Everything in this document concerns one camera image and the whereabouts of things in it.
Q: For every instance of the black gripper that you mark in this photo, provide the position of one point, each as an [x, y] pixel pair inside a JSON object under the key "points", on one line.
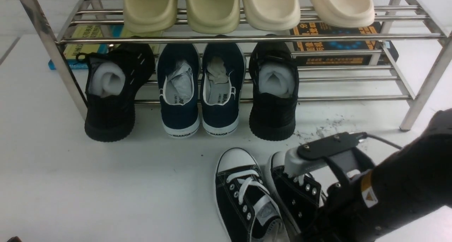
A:
{"points": [[349, 214]]}

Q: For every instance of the black canvas sneaker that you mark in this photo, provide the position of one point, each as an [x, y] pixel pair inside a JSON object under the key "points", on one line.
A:
{"points": [[246, 209], [299, 198]]}

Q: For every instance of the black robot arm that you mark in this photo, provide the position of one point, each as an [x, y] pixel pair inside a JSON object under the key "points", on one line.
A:
{"points": [[416, 179]]}

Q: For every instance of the stainless steel shoe rack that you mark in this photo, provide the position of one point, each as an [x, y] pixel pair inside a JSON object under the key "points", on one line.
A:
{"points": [[403, 20]]}

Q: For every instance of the black mesh sneaker right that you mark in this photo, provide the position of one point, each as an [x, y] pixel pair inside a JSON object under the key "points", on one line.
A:
{"points": [[275, 91]]}

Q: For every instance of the black mesh sneaker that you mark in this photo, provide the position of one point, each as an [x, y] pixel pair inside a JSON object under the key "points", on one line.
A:
{"points": [[114, 78], [275, 91]]}

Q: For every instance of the black and orange book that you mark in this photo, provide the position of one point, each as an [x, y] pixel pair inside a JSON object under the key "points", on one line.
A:
{"points": [[335, 46]]}

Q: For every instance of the cream slipper right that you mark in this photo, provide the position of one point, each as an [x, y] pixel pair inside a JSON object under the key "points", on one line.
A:
{"points": [[345, 13]]}

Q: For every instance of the cream slipper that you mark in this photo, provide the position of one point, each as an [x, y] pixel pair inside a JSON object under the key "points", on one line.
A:
{"points": [[272, 15], [345, 13]]}

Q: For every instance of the navy canvas shoe right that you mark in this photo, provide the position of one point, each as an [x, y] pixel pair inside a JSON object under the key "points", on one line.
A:
{"points": [[223, 72]]}

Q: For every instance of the navy canvas shoe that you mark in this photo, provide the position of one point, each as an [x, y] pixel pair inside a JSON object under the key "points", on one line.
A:
{"points": [[177, 70], [223, 72]]}

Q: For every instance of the cream slipper left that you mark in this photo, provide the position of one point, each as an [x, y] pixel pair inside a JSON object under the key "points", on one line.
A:
{"points": [[272, 15]]}

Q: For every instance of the navy canvas shoe left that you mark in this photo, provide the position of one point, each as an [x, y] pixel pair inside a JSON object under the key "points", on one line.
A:
{"points": [[177, 70]]}

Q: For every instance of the olive green slipper right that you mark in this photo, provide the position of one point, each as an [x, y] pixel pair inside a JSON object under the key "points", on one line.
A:
{"points": [[213, 16]]}

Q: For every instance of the olive green slipper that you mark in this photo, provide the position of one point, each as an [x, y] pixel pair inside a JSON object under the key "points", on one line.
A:
{"points": [[141, 16], [213, 16]]}

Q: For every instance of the black mesh sneaker left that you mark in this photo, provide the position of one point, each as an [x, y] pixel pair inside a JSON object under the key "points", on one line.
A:
{"points": [[114, 78]]}

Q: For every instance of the olive green slipper left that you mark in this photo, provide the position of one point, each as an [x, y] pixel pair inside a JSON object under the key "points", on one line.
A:
{"points": [[141, 16]]}

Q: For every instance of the dark object at corner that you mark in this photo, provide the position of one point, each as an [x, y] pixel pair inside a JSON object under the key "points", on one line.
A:
{"points": [[14, 239]]}

